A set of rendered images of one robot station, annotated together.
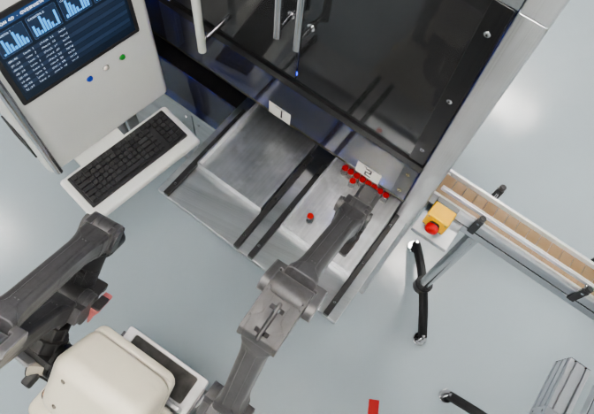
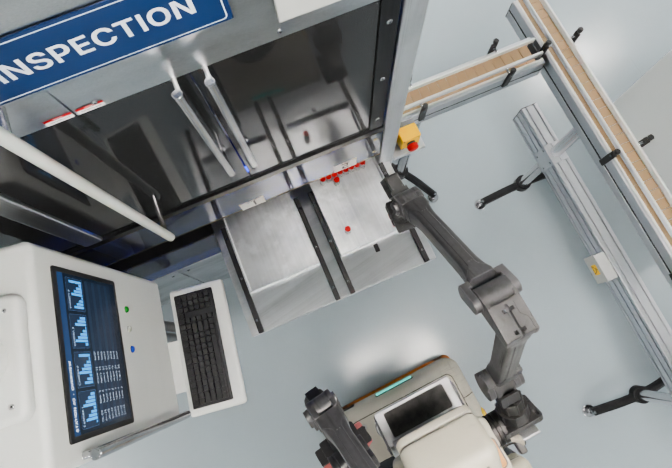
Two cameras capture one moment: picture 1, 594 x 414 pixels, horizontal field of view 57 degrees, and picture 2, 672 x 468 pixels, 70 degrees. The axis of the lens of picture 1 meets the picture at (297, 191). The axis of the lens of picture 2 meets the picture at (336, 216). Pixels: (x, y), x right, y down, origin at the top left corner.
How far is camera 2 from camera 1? 49 cm
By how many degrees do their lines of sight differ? 18
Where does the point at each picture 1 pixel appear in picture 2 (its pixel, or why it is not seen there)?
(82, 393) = not seen: outside the picture
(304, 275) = (483, 273)
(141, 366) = (449, 426)
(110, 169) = (207, 367)
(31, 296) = not seen: outside the picture
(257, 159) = (272, 242)
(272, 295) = (496, 307)
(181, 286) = (296, 351)
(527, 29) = not seen: outside the picture
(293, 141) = (272, 205)
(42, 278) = not seen: outside the picture
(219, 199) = (290, 291)
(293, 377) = (411, 302)
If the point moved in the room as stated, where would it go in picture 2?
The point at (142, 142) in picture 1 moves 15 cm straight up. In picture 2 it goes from (197, 328) to (183, 327)
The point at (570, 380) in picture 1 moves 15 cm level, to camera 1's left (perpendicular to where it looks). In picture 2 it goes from (535, 120) to (517, 144)
